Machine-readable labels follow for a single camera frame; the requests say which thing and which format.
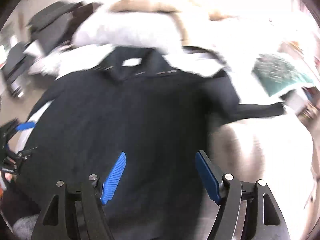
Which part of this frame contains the tan fleece blanket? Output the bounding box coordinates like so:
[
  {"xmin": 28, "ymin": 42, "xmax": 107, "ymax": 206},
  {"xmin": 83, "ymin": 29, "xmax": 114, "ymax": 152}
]
[{"xmin": 110, "ymin": 0, "xmax": 235, "ymax": 46}]

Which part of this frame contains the green coral pattern cushion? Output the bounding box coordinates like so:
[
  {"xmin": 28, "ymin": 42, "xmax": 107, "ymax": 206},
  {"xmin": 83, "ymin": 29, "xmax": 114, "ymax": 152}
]
[{"xmin": 253, "ymin": 53, "xmax": 316, "ymax": 97}]

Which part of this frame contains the light grey checked duvet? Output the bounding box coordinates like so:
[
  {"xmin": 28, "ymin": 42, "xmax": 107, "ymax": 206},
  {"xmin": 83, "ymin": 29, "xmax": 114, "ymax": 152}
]
[{"xmin": 15, "ymin": 43, "xmax": 316, "ymax": 240}]

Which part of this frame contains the black quilted coat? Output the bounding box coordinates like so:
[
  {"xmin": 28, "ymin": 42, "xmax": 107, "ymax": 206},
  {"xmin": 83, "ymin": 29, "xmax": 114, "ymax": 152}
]
[{"xmin": 16, "ymin": 47, "xmax": 284, "ymax": 239}]

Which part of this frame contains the dark brown plush garment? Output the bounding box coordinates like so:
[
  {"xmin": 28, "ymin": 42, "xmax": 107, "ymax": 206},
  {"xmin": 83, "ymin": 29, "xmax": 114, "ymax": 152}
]
[{"xmin": 62, "ymin": 2, "xmax": 102, "ymax": 43}]

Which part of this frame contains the grey padded quilt pile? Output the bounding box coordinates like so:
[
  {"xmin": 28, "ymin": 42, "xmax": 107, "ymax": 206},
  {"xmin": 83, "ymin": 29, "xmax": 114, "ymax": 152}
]
[{"xmin": 27, "ymin": 1, "xmax": 83, "ymax": 55}]

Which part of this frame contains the large grey pillow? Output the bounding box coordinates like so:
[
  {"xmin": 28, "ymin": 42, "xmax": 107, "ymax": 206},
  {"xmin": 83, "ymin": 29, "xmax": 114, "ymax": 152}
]
[{"xmin": 72, "ymin": 6, "xmax": 182, "ymax": 54}]

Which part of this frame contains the person's left hand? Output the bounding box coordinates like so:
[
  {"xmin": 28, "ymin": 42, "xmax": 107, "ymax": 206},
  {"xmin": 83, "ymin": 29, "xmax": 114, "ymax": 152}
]
[{"xmin": 0, "ymin": 172, "xmax": 13, "ymax": 192}]

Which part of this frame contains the dark grey bed base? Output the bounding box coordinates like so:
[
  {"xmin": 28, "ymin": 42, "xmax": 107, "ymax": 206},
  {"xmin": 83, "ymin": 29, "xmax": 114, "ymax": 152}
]
[{"xmin": 1, "ymin": 42, "xmax": 35, "ymax": 98}]

